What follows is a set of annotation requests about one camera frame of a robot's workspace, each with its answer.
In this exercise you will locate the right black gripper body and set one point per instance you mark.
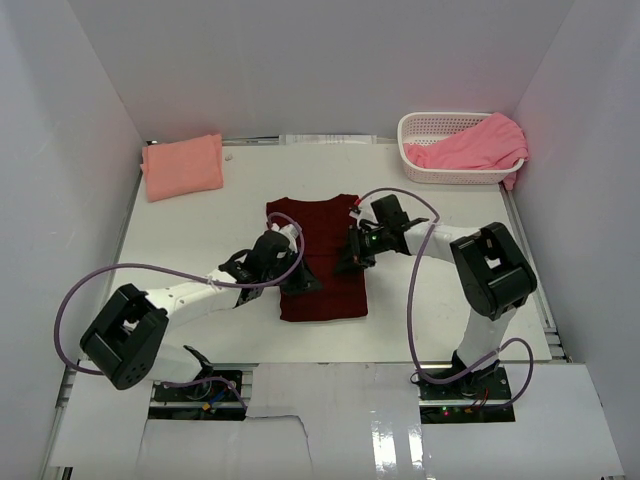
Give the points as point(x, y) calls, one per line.
point(370, 243)

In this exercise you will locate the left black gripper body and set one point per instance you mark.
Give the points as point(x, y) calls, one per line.
point(296, 283)

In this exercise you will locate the dark red t shirt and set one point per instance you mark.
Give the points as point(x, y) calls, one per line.
point(324, 226)

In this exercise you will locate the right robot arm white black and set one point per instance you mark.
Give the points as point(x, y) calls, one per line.
point(495, 277)

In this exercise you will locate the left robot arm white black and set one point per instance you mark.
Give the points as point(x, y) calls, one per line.
point(126, 339)

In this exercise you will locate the white paper sheets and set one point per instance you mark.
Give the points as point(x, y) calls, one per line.
point(326, 139)

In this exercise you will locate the white plastic basket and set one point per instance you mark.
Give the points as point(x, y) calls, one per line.
point(430, 135)

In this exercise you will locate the folded salmon pink t shirt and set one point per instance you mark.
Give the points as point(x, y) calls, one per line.
point(184, 167)

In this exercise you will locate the pink t shirt in basket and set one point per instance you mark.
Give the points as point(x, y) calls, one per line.
point(475, 145)

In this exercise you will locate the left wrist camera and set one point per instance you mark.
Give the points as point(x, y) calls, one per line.
point(289, 231)

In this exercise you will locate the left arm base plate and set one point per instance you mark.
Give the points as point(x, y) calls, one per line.
point(210, 401)

